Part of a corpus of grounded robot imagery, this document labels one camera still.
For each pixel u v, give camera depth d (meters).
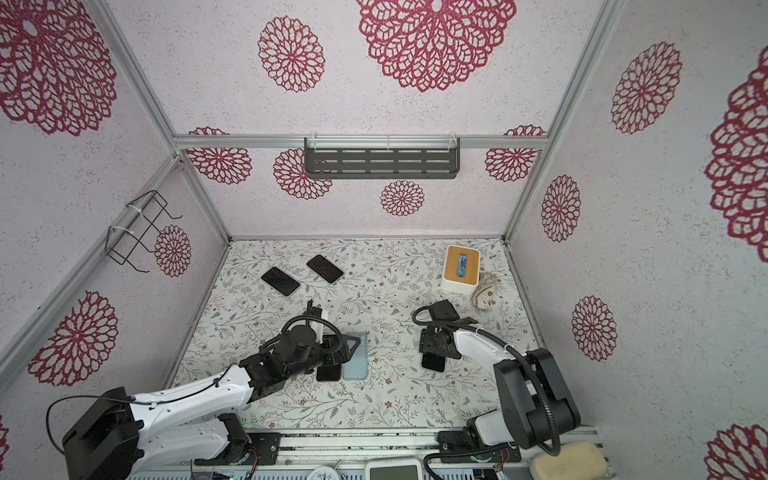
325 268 1.13
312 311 0.73
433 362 0.88
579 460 0.68
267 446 0.75
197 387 0.50
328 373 0.86
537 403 0.43
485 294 1.00
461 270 1.08
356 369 0.87
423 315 0.83
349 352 0.72
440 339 0.70
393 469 0.67
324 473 0.68
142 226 0.79
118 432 0.40
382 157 0.93
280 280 1.06
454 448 0.73
